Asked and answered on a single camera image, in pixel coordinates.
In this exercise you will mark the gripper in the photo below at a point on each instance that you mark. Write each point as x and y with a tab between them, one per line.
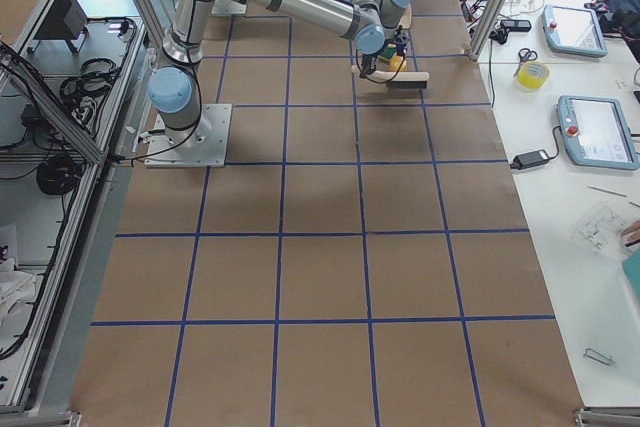
370	58

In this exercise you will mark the beige hand brush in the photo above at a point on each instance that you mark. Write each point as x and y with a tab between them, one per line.
395	79

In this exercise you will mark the yellow green sponge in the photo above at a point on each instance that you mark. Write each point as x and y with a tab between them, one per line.
388	53

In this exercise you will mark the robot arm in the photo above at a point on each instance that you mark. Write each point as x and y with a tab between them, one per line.
174	88

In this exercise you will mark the yellow tape roll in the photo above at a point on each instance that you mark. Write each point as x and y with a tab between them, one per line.
533	74

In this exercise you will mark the black power adapter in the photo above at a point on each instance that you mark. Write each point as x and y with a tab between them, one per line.
530	159

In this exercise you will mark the far teach pendant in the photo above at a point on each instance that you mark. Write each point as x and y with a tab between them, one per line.
573	31

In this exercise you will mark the teach pendant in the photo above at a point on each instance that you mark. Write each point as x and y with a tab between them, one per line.
595	133
573	31

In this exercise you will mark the near teach pendant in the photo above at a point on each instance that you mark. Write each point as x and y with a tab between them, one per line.
595	133

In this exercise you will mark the clear plastic package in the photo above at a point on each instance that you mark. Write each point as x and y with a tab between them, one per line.
599	231

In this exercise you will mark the black monitor on shelf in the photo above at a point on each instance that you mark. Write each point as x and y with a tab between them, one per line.
65	21

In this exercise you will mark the metal clip on table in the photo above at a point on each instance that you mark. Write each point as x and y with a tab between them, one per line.
598	357

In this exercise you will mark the white crumpled cloth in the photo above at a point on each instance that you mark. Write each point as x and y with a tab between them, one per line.
17	287

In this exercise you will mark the black handled scissors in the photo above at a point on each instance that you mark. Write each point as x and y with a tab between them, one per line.
525	55

